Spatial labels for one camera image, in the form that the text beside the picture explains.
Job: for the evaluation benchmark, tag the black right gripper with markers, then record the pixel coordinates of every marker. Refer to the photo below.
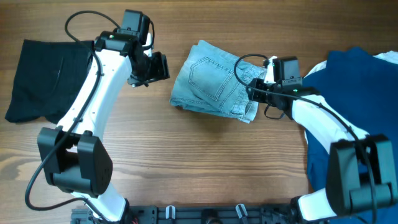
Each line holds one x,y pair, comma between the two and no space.
257,95

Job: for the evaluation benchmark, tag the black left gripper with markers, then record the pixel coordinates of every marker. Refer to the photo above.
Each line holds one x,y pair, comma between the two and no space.
161,71

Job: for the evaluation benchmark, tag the light blue denim shorts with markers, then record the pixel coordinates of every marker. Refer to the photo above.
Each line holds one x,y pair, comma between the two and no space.
207,84

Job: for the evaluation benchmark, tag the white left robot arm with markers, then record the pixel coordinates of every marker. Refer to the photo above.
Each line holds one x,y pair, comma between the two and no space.
73,156

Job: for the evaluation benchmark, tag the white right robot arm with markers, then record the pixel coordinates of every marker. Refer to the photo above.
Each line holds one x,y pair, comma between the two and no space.
359,176

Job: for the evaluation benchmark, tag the black folded garment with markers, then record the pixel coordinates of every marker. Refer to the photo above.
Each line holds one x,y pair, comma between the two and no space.
48,79

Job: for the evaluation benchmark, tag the dark blue garment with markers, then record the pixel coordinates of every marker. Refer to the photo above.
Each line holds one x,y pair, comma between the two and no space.
363,89

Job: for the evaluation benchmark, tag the white garment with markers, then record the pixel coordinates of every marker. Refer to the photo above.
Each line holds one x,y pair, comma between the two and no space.
390,56

